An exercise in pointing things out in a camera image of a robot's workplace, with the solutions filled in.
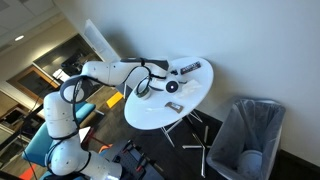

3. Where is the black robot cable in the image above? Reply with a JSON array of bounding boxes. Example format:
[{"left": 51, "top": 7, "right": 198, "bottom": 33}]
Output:
[{"left": 133, "top": 58, "right": 168, "bottom": 98}]

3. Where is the white green mug cup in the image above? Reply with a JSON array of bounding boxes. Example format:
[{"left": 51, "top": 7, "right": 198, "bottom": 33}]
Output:
[{"left": 135, "top": 85, "right": 151, "bottom": 100}]

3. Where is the white plastic spoon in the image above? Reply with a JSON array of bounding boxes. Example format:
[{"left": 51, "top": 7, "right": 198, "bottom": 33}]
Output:
[{"left": 146, "top": 107, "right": 164, "bottom": 112}]

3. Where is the white round table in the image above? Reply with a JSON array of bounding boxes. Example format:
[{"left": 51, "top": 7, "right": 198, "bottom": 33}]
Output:
[{"left": 123, "top": 56, "right": 215, "bottom": 178}]

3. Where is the grey trash bin with liner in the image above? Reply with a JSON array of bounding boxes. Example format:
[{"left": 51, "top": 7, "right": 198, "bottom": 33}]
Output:
[{"left": 206, "top": 98, "right": 286, "bottom": 180}]

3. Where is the yellow white chair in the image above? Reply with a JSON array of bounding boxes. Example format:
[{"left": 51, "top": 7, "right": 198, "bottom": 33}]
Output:
[{"left": 106, "top": 84, "right": 127, "bottom": 108}]

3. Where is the paper notice on wall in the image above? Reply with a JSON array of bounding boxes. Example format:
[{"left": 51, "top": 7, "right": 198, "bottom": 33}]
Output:
[{"left": 84, "top": 19, "right": 120, "bottom": 62}]

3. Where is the crumpled white tissue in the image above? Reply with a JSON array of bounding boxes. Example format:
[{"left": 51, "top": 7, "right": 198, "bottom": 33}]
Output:
[{"left": 176, "top": 80, "right": 202, "bottom": 98}]

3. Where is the teal chair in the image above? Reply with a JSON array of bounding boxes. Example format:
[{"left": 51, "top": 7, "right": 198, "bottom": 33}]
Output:
[{"left": 22, "top": 102, "right": 96, "bottom": 167}]

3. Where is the brown torn wrapper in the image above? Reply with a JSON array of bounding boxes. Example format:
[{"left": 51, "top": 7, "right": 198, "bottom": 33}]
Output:
[{"left": 165, "top": 102, "right": 183, "bottom": 113}]

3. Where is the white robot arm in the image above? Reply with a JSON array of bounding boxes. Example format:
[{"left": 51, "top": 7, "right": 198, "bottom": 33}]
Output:
[{"left": 43, "top": 58, "right": 179, "bottom": 180}]

